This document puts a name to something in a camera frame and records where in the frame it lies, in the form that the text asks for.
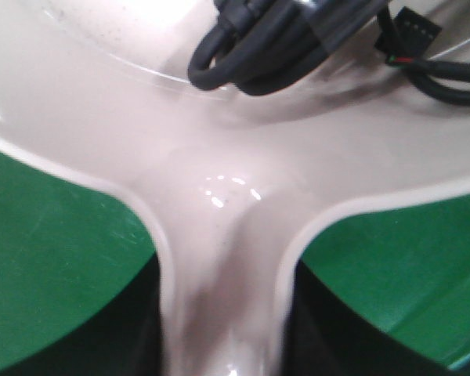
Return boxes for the beige plastic dustpan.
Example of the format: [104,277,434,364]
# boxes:
[0,1,470,375]

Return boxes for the black thick cable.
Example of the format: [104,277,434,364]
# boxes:
[186,0,391,97]

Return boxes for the thin black connector cable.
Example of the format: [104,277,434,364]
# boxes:
[374,5,470,106]

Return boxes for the green conveyor belt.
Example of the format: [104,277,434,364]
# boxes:
[0,154,470,375]

